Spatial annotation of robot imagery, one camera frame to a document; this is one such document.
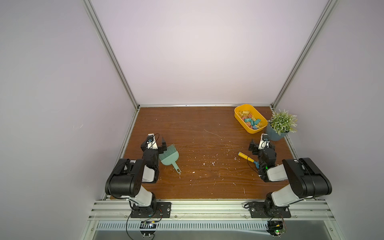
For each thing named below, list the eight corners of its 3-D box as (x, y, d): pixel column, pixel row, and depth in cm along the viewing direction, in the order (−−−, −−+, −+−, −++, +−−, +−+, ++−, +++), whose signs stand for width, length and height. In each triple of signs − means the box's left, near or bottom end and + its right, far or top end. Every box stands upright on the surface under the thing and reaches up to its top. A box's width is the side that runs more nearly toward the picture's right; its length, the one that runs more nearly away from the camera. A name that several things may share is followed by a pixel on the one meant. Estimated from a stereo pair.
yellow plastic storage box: (247, 136, 103) (249, 131, 99) (230, 112, 117) (231, 108, 113) (267, 128, 107) (270, 123, 103) (248, 106, 121) (250, 102, 117)
